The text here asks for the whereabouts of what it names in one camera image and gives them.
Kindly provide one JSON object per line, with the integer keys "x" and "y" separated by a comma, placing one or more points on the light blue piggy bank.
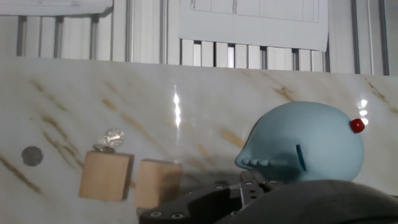
{"x": 304, "y": 143}

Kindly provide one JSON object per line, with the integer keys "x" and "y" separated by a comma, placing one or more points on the round metal coin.
{"x": 103, "y": 148}
{"x": 32, "y": 155}
{"x": 113, "y": 137}

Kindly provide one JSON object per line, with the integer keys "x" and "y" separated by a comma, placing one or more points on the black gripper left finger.
{"x": 248, "y": 188}

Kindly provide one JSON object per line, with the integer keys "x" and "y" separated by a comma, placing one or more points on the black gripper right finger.
{"x": 270, "y": 184}

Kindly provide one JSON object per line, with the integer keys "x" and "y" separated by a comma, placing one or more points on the light wooden block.
{"x": 155, "y": 183}
{"x": 104, "y": 175}

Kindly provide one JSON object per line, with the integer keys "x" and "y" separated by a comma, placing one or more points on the white marble pattern mat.
{"x": 186, "y": 109}

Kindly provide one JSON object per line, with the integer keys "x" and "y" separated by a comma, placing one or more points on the white printed paper sheet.
{"x": 255, "y": 21}
{"x": 46, "y": 6}

